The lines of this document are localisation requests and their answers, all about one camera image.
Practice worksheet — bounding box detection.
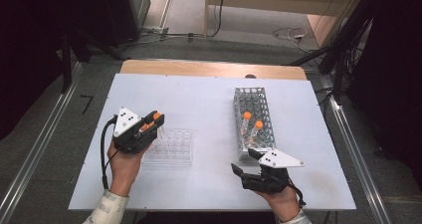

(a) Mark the person's left hand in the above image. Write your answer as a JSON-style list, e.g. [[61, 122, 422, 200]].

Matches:
[[106, 139, 151, 197]]

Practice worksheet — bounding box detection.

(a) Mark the black stand with cables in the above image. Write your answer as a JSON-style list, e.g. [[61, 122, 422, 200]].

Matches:
[[288, 0, 377, 103]]

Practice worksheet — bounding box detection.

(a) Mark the black cabinet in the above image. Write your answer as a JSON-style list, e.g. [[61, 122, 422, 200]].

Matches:
[[101, 0, 151, 48]]

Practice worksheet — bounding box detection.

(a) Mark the person's right hand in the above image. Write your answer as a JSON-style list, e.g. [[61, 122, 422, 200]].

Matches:
[[254, 183, 302, 223]]

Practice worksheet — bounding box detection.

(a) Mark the left hand-held gripper black cable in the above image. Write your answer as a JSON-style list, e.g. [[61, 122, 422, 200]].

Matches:
[[100, 114, 119, 190]]

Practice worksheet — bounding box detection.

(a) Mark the aluminium floor rail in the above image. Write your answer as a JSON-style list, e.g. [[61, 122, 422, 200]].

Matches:
[[0, 62, 84, 224], [317, 73, 394, 224]]

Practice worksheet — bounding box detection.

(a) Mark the clear plastic tube rack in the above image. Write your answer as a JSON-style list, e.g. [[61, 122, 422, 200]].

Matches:
[[141, 126, 195, 167]]

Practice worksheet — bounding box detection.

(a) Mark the black metal stand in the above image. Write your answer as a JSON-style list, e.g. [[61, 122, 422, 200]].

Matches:
[[59, 29, 73, 95]]

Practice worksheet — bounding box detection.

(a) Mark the white board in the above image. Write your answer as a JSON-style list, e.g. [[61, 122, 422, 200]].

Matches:
[[67, 73, 357, 212]]

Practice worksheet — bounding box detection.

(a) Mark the white floor cable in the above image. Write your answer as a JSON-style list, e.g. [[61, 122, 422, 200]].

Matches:
[[272, 26, 311, 53]]

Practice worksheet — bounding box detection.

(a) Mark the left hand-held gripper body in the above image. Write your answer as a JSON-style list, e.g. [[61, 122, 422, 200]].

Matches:
[[112, 107, 159, 155]]

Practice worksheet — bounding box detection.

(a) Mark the black floor cable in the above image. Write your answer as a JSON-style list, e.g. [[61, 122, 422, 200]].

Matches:
[[145, 0, 228, 41]]

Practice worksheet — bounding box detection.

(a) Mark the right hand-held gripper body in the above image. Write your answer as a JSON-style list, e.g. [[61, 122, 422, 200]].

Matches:
[[240, 148, 306, 195]]

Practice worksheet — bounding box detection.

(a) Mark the metal test tube rack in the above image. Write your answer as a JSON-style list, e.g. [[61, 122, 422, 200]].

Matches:
[[233, 86, 278, 161]]

